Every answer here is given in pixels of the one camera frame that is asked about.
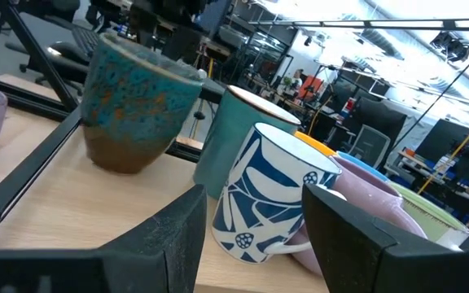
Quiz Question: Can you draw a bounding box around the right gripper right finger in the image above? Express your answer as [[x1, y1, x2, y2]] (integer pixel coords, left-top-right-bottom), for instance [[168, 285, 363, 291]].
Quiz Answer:
[[301, 182, 398, 293]]

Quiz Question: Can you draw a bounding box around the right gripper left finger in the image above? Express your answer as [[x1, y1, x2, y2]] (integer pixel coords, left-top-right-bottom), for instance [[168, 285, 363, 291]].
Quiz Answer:
[[99, 185, 219, 293]]

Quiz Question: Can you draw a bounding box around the lilac ribbed mug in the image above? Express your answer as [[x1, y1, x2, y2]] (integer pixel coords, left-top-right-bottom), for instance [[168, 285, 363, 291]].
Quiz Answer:
[[289, 154, 428, 278]]

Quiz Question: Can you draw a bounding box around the blue mug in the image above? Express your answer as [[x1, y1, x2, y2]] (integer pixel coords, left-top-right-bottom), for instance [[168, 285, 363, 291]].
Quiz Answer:
[[335, 150, 391, 183]]

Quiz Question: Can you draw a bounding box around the green and white mug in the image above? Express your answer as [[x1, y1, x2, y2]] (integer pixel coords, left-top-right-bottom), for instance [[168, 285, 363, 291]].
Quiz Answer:
[[387, 181, 469, 252]]

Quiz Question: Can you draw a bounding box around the white blue-patterned mug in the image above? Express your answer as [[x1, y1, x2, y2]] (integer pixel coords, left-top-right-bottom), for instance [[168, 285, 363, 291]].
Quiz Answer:
[[211, 122, 344, 265]]

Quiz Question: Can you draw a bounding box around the orange mug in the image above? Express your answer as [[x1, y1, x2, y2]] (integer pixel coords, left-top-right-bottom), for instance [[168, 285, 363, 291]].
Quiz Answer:
[[294, 130, 338, 158]]

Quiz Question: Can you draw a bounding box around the teal mug white interior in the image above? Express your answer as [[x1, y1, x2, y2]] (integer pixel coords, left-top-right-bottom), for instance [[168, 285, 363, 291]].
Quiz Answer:
[[193, 85, 302, 200]]

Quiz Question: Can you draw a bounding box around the teal brown glazed mug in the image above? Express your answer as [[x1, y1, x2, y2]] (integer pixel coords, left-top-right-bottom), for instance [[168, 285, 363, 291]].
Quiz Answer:
[[80, 32, 204, 175]]

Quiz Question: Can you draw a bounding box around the grey office chair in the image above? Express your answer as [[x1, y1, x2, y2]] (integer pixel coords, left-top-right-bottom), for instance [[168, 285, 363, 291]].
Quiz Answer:
[[350, 124, 392, 170]]

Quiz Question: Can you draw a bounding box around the large black screen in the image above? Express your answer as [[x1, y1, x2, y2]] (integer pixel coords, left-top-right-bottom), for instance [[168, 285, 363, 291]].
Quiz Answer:
[[415, 117, 469, 192]]

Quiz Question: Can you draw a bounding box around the red panel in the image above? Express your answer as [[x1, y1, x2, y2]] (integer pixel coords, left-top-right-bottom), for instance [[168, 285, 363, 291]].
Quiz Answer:
[[299, 75, 325, 101]]

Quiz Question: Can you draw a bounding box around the person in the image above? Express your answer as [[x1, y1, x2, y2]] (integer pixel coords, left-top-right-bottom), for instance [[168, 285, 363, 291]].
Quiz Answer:
[[291, 68, 305, 90]]

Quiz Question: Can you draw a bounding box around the black computer mouse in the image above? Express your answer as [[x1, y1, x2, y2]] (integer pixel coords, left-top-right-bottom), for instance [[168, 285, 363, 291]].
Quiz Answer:
[[46, 40, 93, 66]]

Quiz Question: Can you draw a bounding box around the black keyboard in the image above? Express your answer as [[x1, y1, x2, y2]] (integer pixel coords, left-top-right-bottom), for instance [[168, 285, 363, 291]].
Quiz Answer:
[[70, 24, 102, 56]]

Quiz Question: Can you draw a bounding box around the black overhead rig bar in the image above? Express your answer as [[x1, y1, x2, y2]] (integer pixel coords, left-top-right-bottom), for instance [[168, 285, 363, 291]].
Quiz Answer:
[[250, 18, 469, 33]]

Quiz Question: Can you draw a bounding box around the wooden shelf black metal frame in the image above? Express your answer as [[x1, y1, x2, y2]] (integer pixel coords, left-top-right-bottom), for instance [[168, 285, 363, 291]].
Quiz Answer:
[[0, 107, 330, 293]]

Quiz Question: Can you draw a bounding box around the yellow hanging cable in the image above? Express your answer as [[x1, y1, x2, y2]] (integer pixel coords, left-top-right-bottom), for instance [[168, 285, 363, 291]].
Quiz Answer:
[[417, 117, 469, 195]]

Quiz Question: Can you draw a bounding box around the black overhead camera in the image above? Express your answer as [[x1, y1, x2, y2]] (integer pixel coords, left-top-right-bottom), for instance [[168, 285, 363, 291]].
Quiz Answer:
[[429, 30, 469, 63]]

